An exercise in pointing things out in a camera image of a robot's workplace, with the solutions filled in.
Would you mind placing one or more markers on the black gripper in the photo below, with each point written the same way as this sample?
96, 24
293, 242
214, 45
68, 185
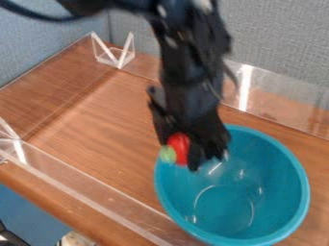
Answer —
187, 111

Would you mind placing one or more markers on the red toy strawberry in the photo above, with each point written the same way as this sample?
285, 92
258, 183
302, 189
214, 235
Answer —
175, 149

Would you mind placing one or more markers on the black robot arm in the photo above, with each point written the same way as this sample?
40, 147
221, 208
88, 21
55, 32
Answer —
193, 42

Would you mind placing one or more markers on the blue plastic bowl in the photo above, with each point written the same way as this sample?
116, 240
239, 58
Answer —
245, 201

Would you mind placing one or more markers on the clear acrylic back barrier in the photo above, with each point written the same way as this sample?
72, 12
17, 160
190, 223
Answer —
288, 101

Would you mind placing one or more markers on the clear acrylic barrier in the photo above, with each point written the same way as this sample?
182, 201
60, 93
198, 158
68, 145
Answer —
92, 207
288, 101
24, 50

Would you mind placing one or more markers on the clear acrylic left barrier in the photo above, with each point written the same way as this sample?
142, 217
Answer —
24, 50

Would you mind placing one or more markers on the clear acrylic front barrier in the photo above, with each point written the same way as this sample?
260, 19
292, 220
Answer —
92, 207

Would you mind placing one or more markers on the clear acrylic corner bracket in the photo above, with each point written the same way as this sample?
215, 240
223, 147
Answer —
110, 55

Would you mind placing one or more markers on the clear acrylic left bracket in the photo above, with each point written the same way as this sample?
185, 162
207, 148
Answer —
11, 144

